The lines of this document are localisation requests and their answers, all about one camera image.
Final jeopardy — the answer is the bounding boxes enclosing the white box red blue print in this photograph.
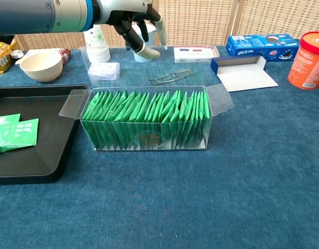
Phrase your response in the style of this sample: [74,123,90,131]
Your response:
[173,46,220,64]

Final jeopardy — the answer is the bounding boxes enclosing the small white round cap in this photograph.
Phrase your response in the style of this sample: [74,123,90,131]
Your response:
[9,49,25,59]

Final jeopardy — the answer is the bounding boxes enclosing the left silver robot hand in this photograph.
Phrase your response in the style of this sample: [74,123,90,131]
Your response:
[94,0,167,59]

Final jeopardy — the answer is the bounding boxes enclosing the thin black eyeglasses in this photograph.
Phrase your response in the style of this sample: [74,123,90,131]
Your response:
[149,68,195,86]

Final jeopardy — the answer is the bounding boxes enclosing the blue table cloth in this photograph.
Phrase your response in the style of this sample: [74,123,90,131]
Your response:
[0,45,319,249]

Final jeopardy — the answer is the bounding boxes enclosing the light blue mug white handle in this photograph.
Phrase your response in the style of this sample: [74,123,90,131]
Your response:
[131,23,158,63]

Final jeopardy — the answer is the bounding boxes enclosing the beige bowl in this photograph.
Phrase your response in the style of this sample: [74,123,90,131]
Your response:
[19,51,64,82]

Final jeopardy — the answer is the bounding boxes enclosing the blue cookie box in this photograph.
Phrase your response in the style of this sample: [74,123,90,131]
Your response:
[225,33,301,62]

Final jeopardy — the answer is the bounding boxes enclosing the gold biscuit pack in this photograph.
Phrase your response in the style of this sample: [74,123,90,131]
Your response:
[0,38,20,77]

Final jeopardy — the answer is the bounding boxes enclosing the clear box of green sachets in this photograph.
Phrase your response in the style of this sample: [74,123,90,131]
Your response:
[59,45,235,153]

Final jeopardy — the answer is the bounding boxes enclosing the black plastic tray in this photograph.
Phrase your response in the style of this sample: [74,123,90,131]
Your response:
[0,84,89,186]

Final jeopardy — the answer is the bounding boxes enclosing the bamboo folding screen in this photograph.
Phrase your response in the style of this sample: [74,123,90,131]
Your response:
[0,0,319,51]

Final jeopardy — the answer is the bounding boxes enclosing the stack of white paper cups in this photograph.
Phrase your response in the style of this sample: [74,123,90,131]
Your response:
[83,24,111,64]

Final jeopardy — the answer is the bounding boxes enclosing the small clear plastic case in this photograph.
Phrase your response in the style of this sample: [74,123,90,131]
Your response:
[87,62,122,82]

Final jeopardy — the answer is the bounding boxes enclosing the orange canister red lid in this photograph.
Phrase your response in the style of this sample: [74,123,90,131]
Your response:
[287,31,319,90]

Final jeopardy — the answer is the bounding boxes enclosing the row of green packets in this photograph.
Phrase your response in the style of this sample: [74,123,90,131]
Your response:
[81,89,211,151]

